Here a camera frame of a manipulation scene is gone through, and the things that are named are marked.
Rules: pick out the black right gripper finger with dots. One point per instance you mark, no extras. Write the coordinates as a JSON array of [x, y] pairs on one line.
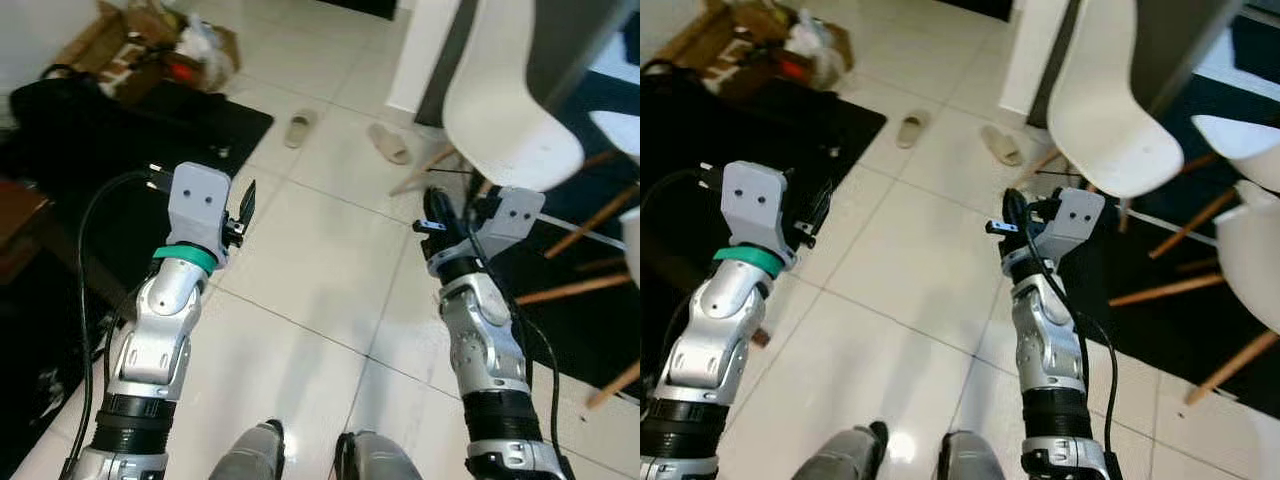
[[437, 212], [1012, 212]]

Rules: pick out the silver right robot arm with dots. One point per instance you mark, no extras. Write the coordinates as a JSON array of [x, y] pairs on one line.
[[485, 340], [1045, 340]]

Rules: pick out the beige slipper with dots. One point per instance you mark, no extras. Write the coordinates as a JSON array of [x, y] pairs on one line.
[[912, 130], [1002, 146], [299, 130], [390, 145]]

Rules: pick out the black floor mat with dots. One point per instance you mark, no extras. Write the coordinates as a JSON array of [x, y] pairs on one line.
[[150, 125], [790, 125]]

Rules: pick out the white chair with wooden legs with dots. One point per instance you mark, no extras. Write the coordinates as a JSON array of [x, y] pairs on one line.
[[618, 130], [632, 245], [510, 100], [1245, 145], [1110, 100], [1250, 250]]

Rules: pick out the dark rug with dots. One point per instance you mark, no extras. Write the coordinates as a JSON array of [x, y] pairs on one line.
[[585, 330], [1170, 330]]

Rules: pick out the white plastic bag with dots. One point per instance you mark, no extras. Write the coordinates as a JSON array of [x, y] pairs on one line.
[[205, 50], [815, 45]]

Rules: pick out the black bag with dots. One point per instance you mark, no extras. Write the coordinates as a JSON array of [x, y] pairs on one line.
[[665, 110], [50, 120]]

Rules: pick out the brown cardboard box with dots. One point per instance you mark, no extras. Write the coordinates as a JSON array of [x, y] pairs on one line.
[[115, 50], [730, 40]]

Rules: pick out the brown wooden furniture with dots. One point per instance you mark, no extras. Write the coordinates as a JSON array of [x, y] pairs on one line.
[[22, 230]]

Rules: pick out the dark grey table leg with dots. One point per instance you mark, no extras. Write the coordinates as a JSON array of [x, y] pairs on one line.
[[1195, 45], [580, 45]]

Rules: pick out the grey right robot leg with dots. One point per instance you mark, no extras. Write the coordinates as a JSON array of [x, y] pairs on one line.
[[375, 458], [975, 458]]

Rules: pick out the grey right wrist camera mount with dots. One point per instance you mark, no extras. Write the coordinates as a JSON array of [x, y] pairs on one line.
[[1075, 212], [515, 215]]

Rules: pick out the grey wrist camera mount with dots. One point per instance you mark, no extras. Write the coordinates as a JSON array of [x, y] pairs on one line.
[[515, 215], [198, 205], [1075, 212], [755, 205]]

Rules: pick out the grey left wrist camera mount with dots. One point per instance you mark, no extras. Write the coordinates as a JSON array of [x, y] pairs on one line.
[[755, 205], [198, 205]]

